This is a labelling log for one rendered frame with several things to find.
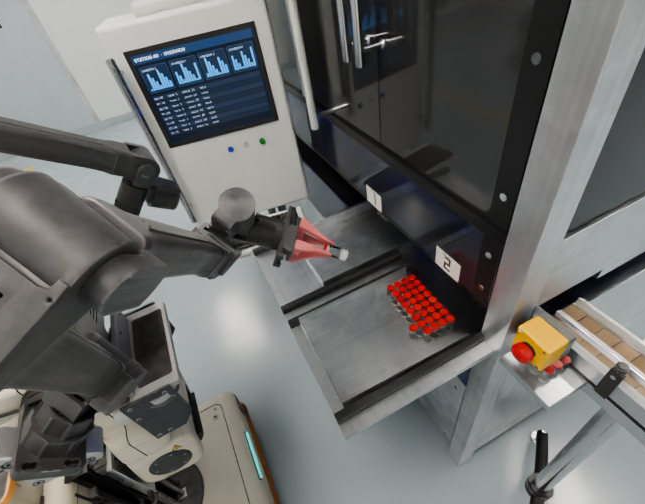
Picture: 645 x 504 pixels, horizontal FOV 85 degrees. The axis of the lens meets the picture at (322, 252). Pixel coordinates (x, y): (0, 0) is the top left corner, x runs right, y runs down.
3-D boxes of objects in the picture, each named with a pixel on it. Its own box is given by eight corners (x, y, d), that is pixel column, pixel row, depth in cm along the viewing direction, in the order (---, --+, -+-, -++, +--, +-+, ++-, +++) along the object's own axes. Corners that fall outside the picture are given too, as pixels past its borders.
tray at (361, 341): (405, 274, 104) (405, 266, 101) (467, 341, 86) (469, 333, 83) (300, 325, 97) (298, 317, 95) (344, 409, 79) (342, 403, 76)
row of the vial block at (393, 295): (392, 293, 99) (392, 283, 96) (432, 342, 87) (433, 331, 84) (385, 296, 99) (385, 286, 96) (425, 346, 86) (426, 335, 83)
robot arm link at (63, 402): (36, 406, 50) (67, 429, 50) (69, 356, 47) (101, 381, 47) (87, 372, 59) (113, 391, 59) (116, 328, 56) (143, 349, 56)
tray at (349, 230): (376, 204, 130) (375, 197, 128) (419, 244, 112) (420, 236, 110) (292, 241, 123) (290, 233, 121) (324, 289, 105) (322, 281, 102)
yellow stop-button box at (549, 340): (535, 329, 77) (545, 310, 72) (565, 355, 72) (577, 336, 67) (508, 345, 75) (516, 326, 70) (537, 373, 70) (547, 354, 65)
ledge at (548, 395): (543, 334, 86) (546, 330, 85) (595, 379, 77) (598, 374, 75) (498, 361, 83) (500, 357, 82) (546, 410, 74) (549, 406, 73)
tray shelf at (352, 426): (369, 202, 135) (369, 198, 134) (518, 339, 86) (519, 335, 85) (252, 252, 125) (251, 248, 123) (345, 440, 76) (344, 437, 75)
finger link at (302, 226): (340, 227, 65) (291, 213, 63) (333, 263, 62) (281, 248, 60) (330, 241, 71) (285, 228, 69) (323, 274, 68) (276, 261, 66)
